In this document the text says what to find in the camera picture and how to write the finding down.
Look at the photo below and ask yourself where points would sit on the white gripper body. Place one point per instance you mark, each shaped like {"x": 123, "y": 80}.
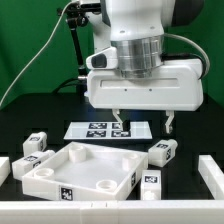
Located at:
{"x": 174, "y": 86}

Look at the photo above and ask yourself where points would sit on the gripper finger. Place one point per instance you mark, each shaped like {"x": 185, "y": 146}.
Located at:
{"x": 168, "y": 124}
{"x": 124, "y": 123}

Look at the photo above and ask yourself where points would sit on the white square tabletop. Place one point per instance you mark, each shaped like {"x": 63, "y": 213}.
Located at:
{"x": 86, "y": 172}

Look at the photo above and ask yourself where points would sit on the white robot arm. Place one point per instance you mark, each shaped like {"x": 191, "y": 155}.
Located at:
{"x": 131, "y": 71}

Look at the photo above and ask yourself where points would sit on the white marker plate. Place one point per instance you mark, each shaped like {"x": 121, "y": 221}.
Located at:
{"x": 107, "y": 130}

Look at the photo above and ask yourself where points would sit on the white right fence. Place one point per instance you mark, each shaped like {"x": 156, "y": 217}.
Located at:
{"x": 212, "y": 176}

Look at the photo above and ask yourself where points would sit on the white fence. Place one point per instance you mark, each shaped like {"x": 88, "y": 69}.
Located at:
{"x": 113, "y": 212}
{"x": 4, "y": 169}
{"x": 212, "y": 176}

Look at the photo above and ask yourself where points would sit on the white left fence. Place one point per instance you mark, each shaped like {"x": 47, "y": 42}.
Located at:
{"x": 4, "y": 169}

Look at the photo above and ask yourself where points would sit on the white front fence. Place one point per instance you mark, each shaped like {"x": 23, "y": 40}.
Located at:
{"x": 113, "y": 212}

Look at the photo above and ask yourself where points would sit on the black camera stand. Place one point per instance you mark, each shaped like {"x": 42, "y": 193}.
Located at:
{"x": 75, "y": 17}

